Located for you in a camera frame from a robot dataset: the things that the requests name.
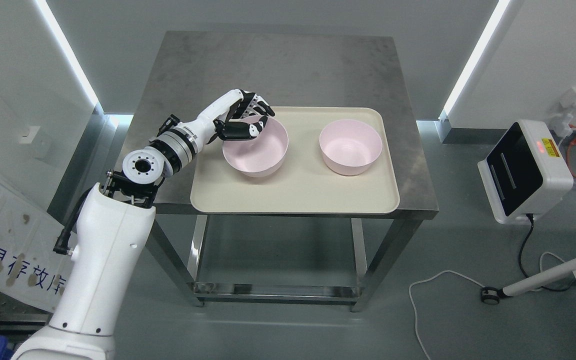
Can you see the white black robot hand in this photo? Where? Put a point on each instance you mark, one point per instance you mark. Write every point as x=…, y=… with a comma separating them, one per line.
x=238, y=115

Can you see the pink bowl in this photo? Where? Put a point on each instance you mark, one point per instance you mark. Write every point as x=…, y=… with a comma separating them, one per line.
x=261, y=156
x=349, y=147

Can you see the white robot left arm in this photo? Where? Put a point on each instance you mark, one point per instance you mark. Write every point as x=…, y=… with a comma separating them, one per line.
x=110, y=238

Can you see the stainless steel table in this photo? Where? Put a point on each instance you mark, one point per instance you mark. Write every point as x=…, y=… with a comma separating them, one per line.
x=192, y=68

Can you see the beige plastic tray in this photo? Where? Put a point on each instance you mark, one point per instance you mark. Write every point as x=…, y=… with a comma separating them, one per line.
x=303, y=184

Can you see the white sign board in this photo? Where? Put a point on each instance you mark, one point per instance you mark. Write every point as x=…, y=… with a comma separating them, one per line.
x=30, y=270

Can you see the white black box device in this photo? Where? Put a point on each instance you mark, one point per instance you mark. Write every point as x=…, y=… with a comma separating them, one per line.
x=525, y=173

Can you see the white stand leg with caster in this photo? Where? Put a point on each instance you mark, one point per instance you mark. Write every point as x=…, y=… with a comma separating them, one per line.
x=492, y=296

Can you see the white wall plug adapter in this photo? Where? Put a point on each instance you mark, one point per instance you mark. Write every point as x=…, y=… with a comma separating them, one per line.
x=560, y=124

